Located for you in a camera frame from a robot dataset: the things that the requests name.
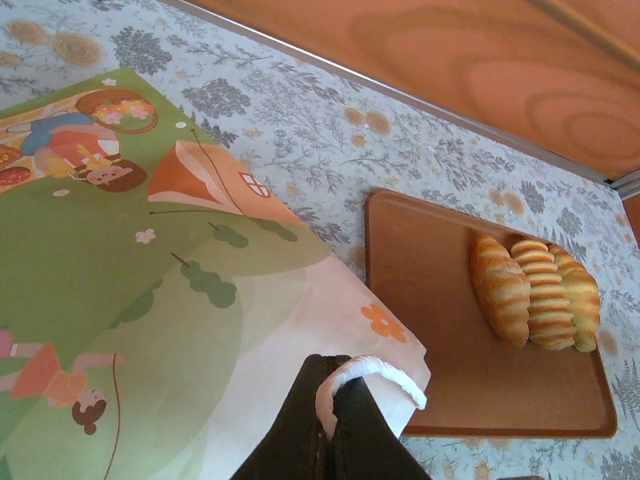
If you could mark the aluminium table edge strip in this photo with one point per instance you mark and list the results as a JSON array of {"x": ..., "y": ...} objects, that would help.
[{"x": 400, "y": 95}]

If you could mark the brown rectangular tray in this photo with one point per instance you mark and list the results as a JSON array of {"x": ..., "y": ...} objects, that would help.
[{"x": 425, "y": 300}]

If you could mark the aluminium frame post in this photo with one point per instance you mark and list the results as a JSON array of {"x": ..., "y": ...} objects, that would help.
[{"x": 627, "y": 184}]

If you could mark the striped fake croissant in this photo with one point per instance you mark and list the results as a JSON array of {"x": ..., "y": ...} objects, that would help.
[{"x": 500, "y": 290}]

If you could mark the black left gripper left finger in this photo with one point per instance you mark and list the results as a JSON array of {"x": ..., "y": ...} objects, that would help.
[{"x": 290, "y": 440}]

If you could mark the printed white paper bag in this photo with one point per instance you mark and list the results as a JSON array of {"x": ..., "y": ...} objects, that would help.
[{"x": 150, "y": 250}]

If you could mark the floral tablecloth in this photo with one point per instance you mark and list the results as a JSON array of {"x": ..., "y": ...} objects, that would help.
[{"x": 300, "y": 125}]

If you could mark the ridged yellow fake bread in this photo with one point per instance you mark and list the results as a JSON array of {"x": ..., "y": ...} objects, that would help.
[{"x": 547, "y": 300}]

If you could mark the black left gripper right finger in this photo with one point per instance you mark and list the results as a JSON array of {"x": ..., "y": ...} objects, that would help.
[{"x": 370, "y": 450}]

